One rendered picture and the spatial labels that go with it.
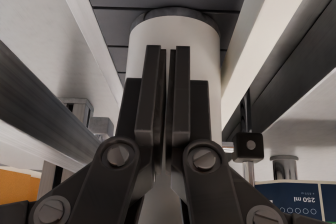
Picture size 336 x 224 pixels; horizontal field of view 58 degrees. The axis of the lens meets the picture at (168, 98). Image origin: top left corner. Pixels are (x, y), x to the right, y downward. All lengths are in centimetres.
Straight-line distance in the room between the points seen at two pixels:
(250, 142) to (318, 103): 8
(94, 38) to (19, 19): 11
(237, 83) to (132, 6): 7
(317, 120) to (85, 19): 26
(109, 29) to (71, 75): 20
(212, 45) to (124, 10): 5
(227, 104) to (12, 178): 201
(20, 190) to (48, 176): 178
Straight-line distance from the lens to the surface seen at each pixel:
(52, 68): 37
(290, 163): 54
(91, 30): 19
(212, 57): 15
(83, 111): 44
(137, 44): 16
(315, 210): 54
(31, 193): 244
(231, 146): 34
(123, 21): 17
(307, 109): 31
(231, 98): 17
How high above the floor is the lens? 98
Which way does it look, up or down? 21 degrees down
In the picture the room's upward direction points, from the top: 177 degrees counter-clockwise
